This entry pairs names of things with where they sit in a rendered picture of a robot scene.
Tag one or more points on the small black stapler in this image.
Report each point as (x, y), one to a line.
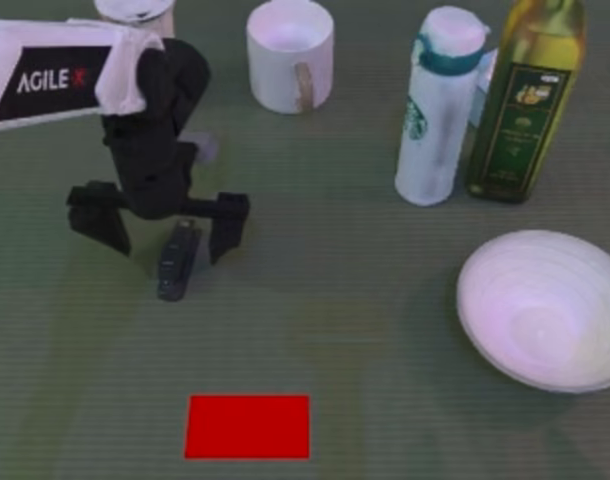
(177, 262)

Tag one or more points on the red rectangle marker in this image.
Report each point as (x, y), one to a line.
(247, 426)

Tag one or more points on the white cup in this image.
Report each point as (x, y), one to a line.
(135, 12)

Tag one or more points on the white ceramic mug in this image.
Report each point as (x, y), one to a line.
(290, 57)

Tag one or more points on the white Starbucks tumbler teal band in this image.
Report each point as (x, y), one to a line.
(437, 110)

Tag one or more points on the white ribbed bowl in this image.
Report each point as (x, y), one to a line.
(542, 310)

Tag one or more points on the green olive oil bottle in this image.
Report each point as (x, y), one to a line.
(527, 100)

